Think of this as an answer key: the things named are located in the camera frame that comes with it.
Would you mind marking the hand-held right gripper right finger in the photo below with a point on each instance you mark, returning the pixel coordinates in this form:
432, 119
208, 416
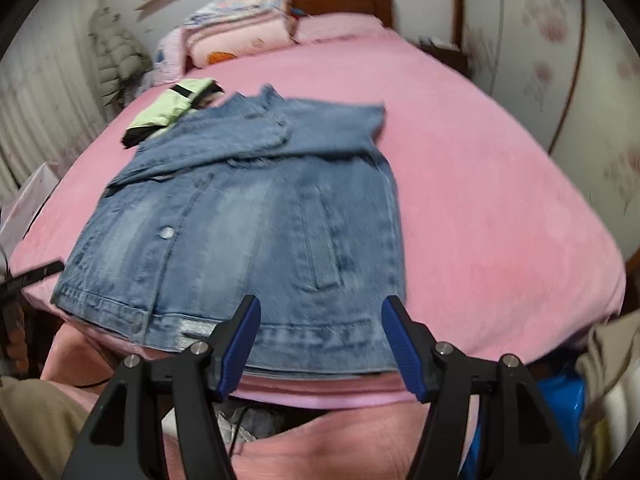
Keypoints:
407, 355

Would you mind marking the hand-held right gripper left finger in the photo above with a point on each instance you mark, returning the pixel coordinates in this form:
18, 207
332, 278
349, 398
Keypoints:
240, 350

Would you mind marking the blue denim jacket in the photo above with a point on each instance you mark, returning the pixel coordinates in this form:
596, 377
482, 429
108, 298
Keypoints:
225, 220

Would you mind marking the pile of cream clothes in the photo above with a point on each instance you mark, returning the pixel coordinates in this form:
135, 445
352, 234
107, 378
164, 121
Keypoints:
610, 375

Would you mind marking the white gift bag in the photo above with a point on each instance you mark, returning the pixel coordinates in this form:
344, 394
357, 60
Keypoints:
30, 195

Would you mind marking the person's pink garment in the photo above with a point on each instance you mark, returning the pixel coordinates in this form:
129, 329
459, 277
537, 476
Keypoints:
310, 450

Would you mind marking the person's beige trousers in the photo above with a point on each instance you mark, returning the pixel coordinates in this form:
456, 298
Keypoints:
35, 425

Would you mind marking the blue bag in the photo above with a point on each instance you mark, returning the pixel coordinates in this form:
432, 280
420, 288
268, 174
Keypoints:
562, 405

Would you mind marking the pale floral curtain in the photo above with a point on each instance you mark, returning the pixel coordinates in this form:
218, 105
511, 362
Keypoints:
40, 100

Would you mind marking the green and black folded garment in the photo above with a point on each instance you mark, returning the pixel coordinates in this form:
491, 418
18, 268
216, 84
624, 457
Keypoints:
165, 110

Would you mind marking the beige puffer jacket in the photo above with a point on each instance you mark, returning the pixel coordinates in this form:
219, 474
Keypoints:
117, 55

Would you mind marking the white cushion with blue print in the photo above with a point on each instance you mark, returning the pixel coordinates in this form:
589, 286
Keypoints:
167, 57

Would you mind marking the dark wooden nightstand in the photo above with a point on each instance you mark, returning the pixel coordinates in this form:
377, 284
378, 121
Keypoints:
450, 60

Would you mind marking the wardrobe with floral doors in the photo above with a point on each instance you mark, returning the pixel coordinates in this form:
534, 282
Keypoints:
525, 60

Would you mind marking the pink pillow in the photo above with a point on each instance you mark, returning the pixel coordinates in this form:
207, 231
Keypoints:
335, 27

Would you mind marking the dark wooden headboard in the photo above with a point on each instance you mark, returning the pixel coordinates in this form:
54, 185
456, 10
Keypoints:
340, 2

